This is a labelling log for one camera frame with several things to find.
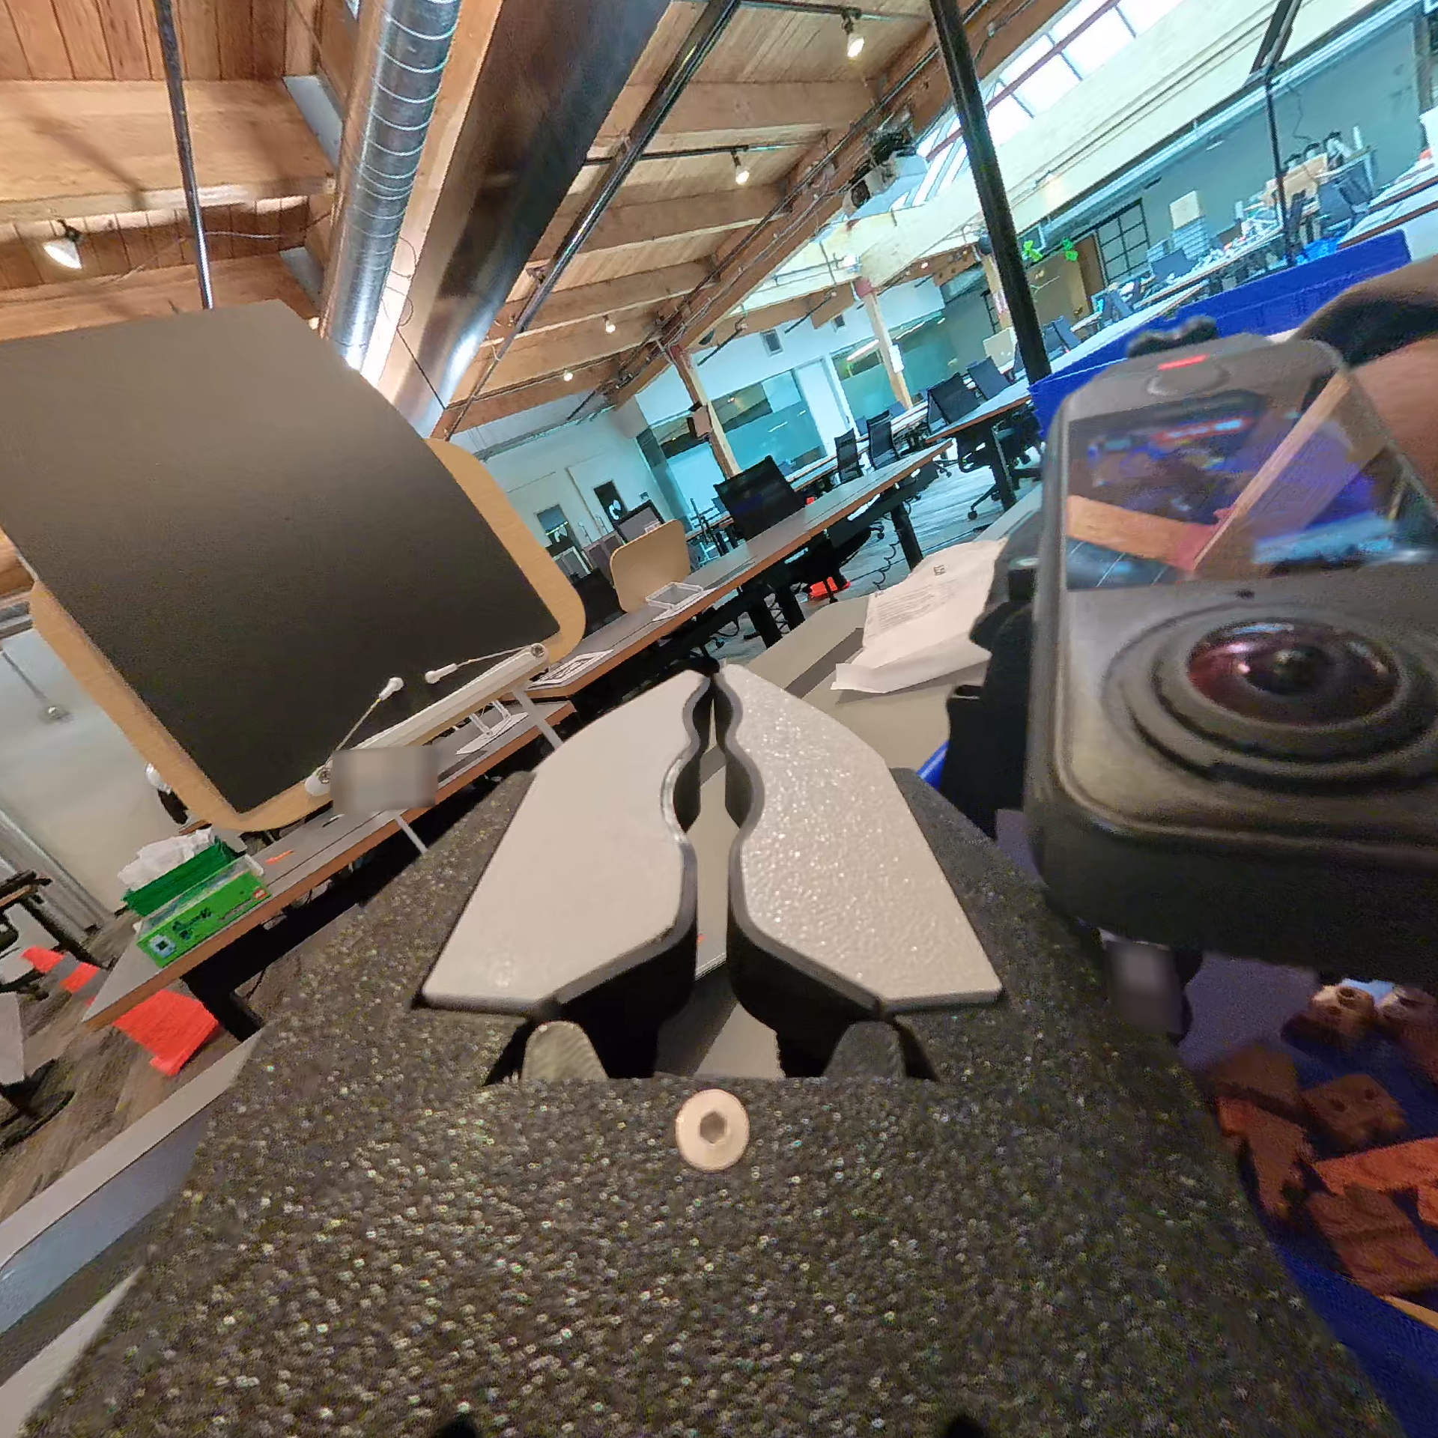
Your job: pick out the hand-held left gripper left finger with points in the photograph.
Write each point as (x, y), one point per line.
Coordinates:
(585, 886)

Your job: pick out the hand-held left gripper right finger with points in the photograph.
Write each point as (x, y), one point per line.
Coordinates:
(855, 876)

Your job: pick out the pile of brown lego pieces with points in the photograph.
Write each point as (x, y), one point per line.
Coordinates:
(1360, 1189)

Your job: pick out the blue plastic bin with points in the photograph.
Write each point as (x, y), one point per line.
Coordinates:
(1326, 1325)

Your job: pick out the person's right forearm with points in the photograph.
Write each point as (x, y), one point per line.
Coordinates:
(1382, 297)

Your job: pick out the white paper sheets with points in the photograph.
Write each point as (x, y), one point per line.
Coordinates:
(922, 618)

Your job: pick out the long grey desk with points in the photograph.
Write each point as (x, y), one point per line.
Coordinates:
(787, 527)

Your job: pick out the green box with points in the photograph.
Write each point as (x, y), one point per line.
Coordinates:
(198, 909)

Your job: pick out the orange floor marker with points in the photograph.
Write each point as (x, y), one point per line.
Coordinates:
(169, 1027)

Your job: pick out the stack of blue bins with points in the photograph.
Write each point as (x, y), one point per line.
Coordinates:
(1326, 275)

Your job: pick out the black pole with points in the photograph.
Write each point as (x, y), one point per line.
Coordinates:
(989, 190)

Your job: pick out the ceiling projector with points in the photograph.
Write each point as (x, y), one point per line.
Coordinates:
(888, 174)

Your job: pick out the thin metal pole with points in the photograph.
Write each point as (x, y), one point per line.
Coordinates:
(186, 145)

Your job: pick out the silver air duct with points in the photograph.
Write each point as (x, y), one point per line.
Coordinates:
(388, 167)

